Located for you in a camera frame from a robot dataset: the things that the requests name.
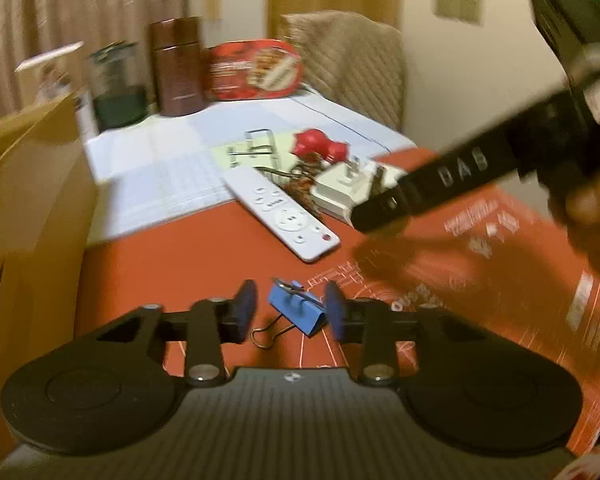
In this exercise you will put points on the blue binder clip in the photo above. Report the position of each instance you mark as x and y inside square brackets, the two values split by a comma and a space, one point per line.
[300, 312]

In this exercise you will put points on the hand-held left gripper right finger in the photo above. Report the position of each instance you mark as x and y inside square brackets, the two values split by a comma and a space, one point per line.
[336, 310]

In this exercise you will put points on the brown cardboard box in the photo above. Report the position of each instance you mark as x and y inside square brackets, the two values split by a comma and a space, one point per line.
[30, 210]

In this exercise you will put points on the red ornament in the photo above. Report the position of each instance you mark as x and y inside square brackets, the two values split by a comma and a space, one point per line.
[315, 142]

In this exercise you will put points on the leopard print hair clip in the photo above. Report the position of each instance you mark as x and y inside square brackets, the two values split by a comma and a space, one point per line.
[300, 187]

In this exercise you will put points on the pale checked tablecloth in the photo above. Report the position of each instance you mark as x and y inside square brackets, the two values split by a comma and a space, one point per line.
[170, 175]

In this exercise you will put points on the beige patterned curtain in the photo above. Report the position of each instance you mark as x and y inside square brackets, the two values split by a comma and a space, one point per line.
[80, 5]

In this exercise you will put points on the white product box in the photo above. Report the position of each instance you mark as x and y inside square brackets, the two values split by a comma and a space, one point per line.
[55, 67]

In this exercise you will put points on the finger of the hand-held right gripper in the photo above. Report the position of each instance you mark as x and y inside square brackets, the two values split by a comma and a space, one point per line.
[430, 185]

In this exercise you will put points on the green glass jar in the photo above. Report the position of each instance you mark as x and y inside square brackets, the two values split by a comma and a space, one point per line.
[120, 100]

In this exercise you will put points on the red food box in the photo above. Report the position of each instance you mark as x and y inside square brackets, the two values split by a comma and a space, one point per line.
[250, 70]

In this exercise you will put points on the orange printed mat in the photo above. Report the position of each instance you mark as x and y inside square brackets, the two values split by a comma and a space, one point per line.
[180, 260]

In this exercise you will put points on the person's right hand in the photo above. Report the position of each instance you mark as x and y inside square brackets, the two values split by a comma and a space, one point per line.
[595, 215]

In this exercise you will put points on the white remote control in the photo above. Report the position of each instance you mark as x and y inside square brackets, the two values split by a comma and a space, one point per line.
[280, 210]

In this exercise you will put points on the brown thermos flask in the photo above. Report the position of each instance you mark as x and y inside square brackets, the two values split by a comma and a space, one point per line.
[180, 70]

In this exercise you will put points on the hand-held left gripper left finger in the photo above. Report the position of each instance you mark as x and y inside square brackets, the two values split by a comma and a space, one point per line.
[245, 306]

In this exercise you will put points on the chair with quilted cover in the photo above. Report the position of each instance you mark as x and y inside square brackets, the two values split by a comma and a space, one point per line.
[350, 65]

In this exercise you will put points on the wall switch plate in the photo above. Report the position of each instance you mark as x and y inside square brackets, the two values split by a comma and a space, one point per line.
[457, 6]

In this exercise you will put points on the white charger plug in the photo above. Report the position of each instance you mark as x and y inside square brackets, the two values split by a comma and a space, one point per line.
[337, 190]

